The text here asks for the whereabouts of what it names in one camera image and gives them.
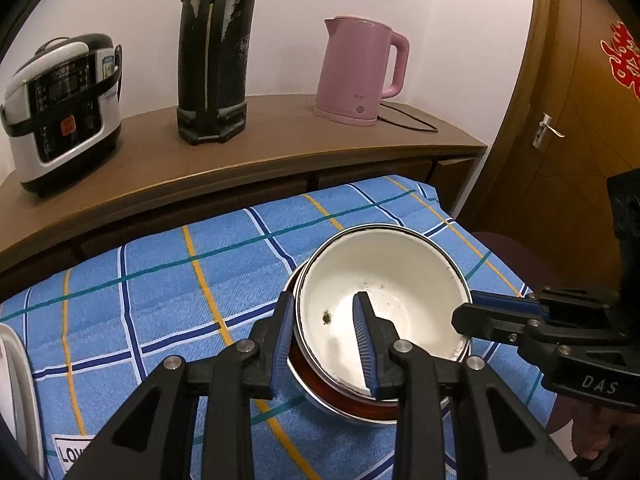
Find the silver black rice cooker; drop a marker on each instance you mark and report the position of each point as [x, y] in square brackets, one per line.
[61, 110]

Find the stainless steel bowl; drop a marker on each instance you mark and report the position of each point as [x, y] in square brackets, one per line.
[338, 402]

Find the pink electric kettle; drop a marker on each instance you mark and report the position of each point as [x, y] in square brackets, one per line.
[365, 63]

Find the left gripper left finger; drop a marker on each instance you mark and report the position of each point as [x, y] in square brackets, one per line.
[151, 435]

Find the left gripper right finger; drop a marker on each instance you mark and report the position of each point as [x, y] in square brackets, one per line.
[495, 435]

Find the blue plaid tablecloth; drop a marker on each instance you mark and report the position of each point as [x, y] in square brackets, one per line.
[93, 332]

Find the white enamel bowl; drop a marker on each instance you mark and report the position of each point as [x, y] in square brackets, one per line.
[410, 281]

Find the red flower white plate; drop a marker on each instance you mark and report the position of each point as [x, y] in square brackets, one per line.
[22, 450]

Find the black tall thermos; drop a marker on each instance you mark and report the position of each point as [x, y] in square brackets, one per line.
[213, 47]

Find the person's right hand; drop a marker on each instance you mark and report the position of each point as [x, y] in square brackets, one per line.
[592, 426]

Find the brown wooden sideboard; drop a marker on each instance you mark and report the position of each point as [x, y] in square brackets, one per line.
[154, 181]

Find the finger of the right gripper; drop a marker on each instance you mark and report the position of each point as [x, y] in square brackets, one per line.
[498, 325]
[519, 305]

